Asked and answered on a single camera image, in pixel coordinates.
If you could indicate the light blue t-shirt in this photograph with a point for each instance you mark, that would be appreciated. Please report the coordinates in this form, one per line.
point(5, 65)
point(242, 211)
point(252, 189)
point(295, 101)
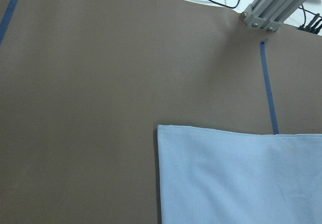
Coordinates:
point(215, 176)

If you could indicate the brown table cover sheet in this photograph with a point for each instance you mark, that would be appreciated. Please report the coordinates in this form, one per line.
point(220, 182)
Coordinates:
point(85, 84)

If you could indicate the aluminium frame post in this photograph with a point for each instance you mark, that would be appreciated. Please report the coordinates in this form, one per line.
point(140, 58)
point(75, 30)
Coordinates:
point(269, 15)

